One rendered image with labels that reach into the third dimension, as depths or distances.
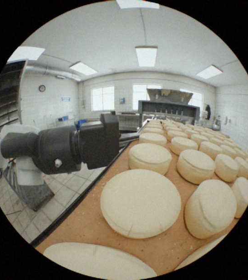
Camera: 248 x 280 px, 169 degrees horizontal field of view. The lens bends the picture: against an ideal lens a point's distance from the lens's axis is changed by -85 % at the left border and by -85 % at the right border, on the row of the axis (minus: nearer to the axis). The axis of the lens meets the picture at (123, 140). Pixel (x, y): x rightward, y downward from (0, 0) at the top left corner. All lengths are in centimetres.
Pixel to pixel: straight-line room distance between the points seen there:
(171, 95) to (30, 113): 422
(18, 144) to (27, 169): 5
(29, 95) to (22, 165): 403
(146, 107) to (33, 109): 397
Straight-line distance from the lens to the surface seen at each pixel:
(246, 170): 19
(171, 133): 19
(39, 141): 15
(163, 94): 101
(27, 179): 19
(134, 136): 17
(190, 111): 111
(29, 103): 411
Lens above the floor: 106
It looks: 21 degrees down
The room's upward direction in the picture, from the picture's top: straight up
